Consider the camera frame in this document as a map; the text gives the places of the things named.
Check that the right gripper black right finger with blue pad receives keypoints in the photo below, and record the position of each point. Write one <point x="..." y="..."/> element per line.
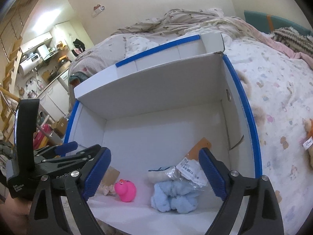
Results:
<point x="228" y="186"/>

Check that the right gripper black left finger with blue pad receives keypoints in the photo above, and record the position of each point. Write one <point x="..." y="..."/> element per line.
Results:
<point x="80" y="188"/>

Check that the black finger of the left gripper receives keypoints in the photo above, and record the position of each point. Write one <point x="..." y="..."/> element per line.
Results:
<point x="65" y="153"/>

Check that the lace scrunchie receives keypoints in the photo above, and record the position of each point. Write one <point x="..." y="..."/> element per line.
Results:
<point x="110" y="177"/>

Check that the packaged lace item with label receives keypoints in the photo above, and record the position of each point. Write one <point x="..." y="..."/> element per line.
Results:
<point x="189" y="170"/>

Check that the pink rubber duck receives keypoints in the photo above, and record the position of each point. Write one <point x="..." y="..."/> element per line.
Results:
<point x="126" y="190"/>

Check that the orange soft tube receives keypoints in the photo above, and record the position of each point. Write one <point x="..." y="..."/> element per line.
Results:
<point x="193" y="154"/>

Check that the person's left hand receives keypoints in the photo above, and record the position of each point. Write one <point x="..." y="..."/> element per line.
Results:
<point x="15" y="215"/>

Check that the pink bag on floor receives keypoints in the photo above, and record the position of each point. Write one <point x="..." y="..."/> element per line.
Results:
<point x="40" y="140"/>

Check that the cardboard box on floor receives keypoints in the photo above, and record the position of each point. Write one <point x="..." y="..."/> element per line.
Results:
<point x="60" y="126"/>

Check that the small white fluffy item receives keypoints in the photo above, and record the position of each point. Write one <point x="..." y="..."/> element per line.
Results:
<point x="107" y="190"/>

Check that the white kitchen cabinet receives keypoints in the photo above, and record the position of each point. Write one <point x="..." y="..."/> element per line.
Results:
<point x="55" y="100"/>

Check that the cream fluffy toy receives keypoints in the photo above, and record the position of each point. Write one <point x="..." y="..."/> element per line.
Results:
<point x="163" y="174"/>

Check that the light blue fluffy scrunchie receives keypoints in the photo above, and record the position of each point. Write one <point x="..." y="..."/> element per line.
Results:
<point x="176" y="195"/>

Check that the beige fluffy scrunchie on bed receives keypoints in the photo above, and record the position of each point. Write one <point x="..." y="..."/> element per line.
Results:
<point x="258" y="112"/>

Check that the white washing machine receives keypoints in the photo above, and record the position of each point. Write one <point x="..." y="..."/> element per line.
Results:
<point x="63" y="79"/>

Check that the white box blue edges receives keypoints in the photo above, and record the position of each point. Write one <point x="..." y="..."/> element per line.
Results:
<point x="150" y="110"/>

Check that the orange and beige plush toy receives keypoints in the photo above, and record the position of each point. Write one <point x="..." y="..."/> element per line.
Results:
<point x="307" y="145"/>

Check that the white water heater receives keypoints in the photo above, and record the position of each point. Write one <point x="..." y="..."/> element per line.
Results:
<point x="29" y="64"/>

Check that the striped knitted throw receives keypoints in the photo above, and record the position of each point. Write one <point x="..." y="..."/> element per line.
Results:
<point x="294" y="40"/>

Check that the teal cushion orange stripe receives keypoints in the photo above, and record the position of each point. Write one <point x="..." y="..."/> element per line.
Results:
<point x="267" y="23"/>

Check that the beige crumpled blanket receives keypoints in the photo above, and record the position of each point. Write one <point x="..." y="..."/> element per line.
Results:
<point x="175" y="21"/>

